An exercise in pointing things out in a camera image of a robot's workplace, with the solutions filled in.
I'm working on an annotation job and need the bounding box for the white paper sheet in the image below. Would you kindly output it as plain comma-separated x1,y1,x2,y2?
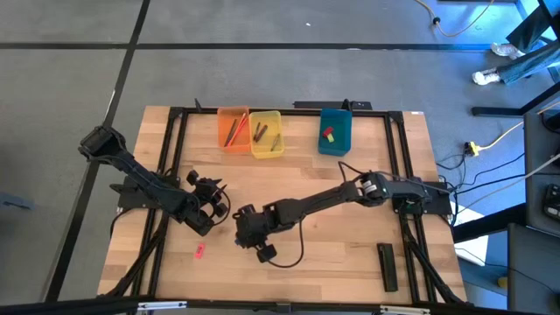
452,205,490,268

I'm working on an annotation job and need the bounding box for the yellow floor cable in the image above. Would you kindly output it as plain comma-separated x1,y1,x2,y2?
413,0,498,39

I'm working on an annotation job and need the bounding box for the black side desk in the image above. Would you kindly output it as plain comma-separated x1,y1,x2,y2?
452,98,560,244

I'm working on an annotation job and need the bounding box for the orange translucent plastic bin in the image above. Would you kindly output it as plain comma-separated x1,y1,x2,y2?
217,106,252,154

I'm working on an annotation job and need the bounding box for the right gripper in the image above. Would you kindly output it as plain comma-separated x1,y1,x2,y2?
233,203,285,250

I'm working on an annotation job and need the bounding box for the right camera cable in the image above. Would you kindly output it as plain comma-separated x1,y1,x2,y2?
266,217,306,270

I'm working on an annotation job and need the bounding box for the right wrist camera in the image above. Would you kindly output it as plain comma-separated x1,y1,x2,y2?
255,243,278,264

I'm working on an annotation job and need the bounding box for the black controller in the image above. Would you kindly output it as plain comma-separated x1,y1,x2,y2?
542,183,560,222

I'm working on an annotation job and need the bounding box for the red pen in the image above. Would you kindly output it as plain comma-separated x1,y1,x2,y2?
228,112,249,148

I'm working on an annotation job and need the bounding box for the black cable bundle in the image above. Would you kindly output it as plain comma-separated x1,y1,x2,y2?
104,208,172,298
398,213,466,305

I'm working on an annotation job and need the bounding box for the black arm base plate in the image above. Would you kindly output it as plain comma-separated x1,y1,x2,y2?
116,174,180,210
391,181,453,216

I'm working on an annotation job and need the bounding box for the black rectangular bar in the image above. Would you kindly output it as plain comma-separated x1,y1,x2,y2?
376,242,400,293

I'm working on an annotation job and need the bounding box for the left camera cable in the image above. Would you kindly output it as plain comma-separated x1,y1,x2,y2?
217,183,232,220

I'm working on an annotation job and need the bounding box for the black metal rig frame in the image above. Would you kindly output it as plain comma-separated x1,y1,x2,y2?
0,104,560,315

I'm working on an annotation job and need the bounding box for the silver aluminium bracket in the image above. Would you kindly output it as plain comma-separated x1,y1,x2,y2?
378,304,432,315
136,300,188,312

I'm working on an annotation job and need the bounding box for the camera cable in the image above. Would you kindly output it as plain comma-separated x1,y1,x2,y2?
217,183,232,220
266,217,306,270

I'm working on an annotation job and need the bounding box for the dark pencil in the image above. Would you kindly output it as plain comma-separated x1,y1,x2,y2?
224,118,238,148

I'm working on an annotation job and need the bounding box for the teal plastic bin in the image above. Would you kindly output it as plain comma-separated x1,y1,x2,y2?
318,108,354,158

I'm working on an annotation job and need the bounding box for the person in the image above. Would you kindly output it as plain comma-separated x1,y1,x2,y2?
496,38,560,87

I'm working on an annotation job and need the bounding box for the black power strip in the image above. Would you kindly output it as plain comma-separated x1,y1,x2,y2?
292,99,374,111

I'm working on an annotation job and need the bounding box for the white shoe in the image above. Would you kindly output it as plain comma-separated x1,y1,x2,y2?
489,41,526,60
471,67,502,87

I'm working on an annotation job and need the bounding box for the yellow translucent plastic bin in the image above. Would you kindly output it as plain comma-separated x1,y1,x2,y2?
248,110,286,159

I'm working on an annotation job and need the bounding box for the yellow extension cord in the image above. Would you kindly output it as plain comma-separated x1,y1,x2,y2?
463,99,560,158

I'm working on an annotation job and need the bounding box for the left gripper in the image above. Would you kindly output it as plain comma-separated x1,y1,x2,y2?
168,176,230,238

